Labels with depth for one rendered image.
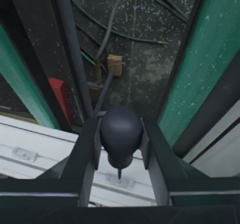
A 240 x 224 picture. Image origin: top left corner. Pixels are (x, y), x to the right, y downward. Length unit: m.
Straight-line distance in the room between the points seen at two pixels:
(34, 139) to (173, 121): 0.28
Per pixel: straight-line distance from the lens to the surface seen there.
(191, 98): 0.18
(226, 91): 0.20
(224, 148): 0.24
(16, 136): 0.41
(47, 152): 0.36
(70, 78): 0.67
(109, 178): 0.32
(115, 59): 1.25
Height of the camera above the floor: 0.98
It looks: 35 degrees down
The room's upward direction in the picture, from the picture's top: 163 degrees counter-clockwise
